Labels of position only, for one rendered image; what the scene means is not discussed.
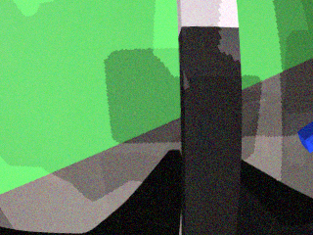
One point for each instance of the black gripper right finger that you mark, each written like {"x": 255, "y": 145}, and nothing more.
{"x": 268, "y": 207}

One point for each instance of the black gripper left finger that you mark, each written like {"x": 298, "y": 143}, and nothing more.
{"x": 153, "y": 209}

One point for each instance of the green putting mat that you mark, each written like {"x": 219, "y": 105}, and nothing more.
{"x": 80, "y": 76}

